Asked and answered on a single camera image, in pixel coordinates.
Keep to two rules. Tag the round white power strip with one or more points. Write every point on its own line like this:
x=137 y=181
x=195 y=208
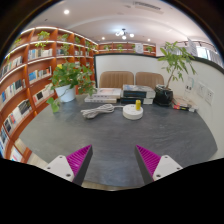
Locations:
x=130 y=114

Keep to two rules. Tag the red and black book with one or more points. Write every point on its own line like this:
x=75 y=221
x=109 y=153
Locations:
x=185 y=108

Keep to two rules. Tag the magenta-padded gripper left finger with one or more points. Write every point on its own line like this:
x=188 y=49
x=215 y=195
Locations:
x=60 y=166

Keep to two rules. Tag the tan-cover book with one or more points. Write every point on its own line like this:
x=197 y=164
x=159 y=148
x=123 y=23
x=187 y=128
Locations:
x=182 y=101

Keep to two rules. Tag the dark blue-spined book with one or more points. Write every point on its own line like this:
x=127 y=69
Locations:
x=135 y=100

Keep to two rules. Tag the white picture-cover book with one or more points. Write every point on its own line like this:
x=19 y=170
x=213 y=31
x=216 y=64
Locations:
x=108 y=92

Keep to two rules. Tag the small tree in black pot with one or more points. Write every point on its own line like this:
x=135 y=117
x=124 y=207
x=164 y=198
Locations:
x=163 y=96

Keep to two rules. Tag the recessed ceiling lights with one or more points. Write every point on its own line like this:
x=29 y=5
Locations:
x=66 y=11

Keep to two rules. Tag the tan upholstered chair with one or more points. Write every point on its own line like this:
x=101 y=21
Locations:
x=148 y=80
x=116 y=80

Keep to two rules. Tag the multi-bulb ceiling lamp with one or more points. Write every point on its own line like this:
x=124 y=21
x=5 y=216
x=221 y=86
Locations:
x=124 y=34

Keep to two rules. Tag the ceiling air vent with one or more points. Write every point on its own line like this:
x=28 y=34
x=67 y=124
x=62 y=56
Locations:
x=148 y=6

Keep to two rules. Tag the thin white book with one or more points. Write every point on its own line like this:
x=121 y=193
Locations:
x=100 y=99

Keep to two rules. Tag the white wall socket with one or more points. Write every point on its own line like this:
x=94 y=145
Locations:
x=200 y=89
x=209 y=96

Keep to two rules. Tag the orange wooden bookshelf unit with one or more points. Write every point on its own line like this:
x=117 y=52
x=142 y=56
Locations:
x=113 y=46
x=20 y=83

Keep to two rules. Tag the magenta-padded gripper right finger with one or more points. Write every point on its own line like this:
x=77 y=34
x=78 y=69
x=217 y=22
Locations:
x=165 y=166

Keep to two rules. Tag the clear acrylic sign stand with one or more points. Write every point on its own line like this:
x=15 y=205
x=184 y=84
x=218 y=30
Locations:
x=189 y=85

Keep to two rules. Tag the grey landscape-cover book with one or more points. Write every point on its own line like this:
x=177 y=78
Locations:
x=138 y=89

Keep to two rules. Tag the white window curtain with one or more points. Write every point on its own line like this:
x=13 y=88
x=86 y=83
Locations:
x=208 y=55

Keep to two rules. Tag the leafy plant in white pot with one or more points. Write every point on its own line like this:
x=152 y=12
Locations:
x=65 y=93

